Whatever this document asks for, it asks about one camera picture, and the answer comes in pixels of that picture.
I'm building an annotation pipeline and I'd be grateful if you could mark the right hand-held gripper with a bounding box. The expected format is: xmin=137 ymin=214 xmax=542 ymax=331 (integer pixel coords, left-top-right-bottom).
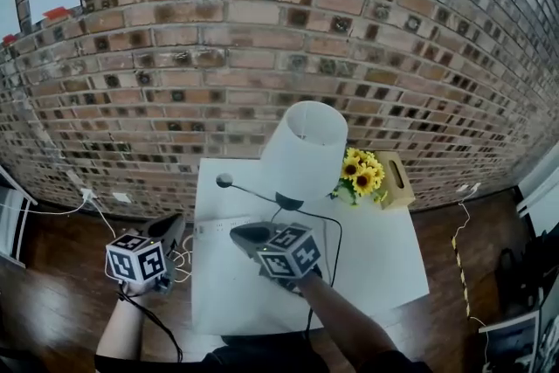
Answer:
xmin=230 ymin=221 xmax=324 ymax=289

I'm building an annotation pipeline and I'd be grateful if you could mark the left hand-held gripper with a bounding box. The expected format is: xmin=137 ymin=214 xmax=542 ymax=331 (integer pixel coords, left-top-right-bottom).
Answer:
xmin=105 ymin=214 xmax=186 ymax=294

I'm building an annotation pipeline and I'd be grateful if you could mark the black lamp cable with plug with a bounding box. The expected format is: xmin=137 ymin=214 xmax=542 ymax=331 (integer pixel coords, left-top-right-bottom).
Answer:
xmin=224 ymin=181 xmax=343 ymax=288

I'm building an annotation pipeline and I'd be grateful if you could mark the white power strip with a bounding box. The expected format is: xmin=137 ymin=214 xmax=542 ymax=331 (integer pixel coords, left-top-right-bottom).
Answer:
xmin=194 ymin=216 xmax=263 ymax=240

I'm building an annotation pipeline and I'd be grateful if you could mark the white table lamp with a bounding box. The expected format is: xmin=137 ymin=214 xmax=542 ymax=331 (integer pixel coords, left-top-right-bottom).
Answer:
xmin=260 ymin=100 xmax=349 ymax=211

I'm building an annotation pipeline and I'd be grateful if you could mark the person's right forearm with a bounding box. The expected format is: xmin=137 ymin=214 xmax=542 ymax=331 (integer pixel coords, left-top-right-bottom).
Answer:
xmin=299 ymin=273 xmax=399 ymax=368

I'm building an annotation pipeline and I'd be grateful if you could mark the person's left forearm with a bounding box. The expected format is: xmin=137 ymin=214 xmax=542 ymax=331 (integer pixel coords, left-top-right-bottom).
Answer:
xmin=94 ymin=280 xmax=148 ymax=359

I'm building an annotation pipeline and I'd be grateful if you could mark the white square table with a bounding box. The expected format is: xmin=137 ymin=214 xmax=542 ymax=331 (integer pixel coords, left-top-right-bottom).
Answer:
xmin=190 ymin=157 xmax=431 ymax=336

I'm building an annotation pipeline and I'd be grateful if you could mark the yellow artificial sunflower bouquet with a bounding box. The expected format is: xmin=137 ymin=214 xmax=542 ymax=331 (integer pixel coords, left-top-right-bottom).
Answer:
xmin=329 ymin=147 xmax=389 ymax=207

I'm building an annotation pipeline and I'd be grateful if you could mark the person's black clothing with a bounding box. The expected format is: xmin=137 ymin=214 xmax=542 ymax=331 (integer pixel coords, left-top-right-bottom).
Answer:
xmin=93 ymin=331 xmax=433 ymax=373

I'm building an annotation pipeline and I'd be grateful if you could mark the wooden tissue box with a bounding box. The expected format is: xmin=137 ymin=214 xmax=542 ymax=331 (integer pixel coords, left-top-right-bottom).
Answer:
xmin=374 ymin=150 xmax=416 ymax=211

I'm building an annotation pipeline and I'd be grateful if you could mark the white metal shelf rack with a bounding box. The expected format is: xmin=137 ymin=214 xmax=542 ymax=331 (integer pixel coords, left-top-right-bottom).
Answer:
xmin=0 ymin=164 xmax=39 ymax=268

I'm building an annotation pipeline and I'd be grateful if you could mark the yellow black striped tape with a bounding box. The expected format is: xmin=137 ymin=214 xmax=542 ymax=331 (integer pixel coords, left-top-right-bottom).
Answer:
xmin=451 ymin=236 xmax=473 ymax=316

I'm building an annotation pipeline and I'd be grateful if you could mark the black office chair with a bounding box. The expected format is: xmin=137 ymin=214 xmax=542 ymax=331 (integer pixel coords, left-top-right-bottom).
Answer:
xmin=497 ymin=231 xmax=559 ymax=320

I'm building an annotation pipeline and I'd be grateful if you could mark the coiled white power strip cable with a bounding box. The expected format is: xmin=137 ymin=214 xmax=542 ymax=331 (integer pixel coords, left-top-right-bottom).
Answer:
xmin=93 ymin=199 xmax=194 ymax=283

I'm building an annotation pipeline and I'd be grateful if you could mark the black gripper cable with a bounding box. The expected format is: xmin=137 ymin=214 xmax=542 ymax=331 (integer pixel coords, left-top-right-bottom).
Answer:
xmin=115 ymin=290 xmax=184 ymax=363
xmin=303 ymin=305 xmax=316 ymax=342

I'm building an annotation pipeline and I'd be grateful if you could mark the thin white cable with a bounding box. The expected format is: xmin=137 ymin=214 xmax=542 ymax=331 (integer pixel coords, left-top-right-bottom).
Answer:
xmin=0 ymin=198 xmax=88 ymax=218

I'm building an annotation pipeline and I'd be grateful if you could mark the white charger cable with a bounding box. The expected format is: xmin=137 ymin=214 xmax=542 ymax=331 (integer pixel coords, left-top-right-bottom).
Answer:
xmin=451 ymin=201 xmax=490 ymax=366

